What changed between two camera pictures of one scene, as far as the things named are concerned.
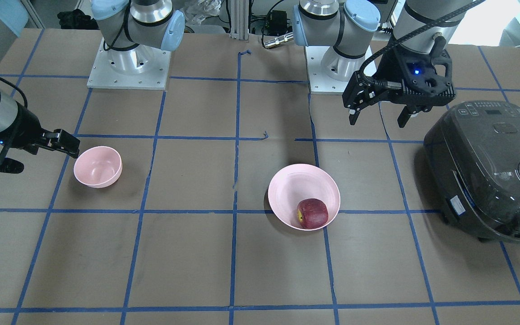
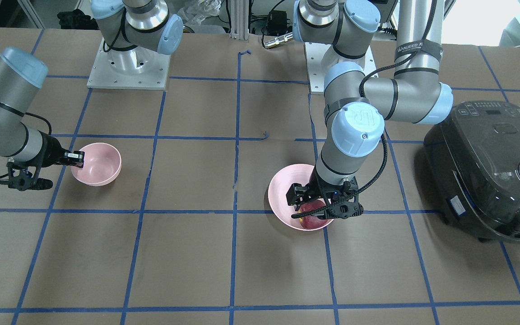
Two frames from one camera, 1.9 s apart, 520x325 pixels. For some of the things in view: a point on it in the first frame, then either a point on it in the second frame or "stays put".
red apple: [312, 213] stays put
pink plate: [292, 184] stays put
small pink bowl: [99, 166] stays put
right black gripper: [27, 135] → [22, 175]
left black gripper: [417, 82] → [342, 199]
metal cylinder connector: [277, 40] stays put
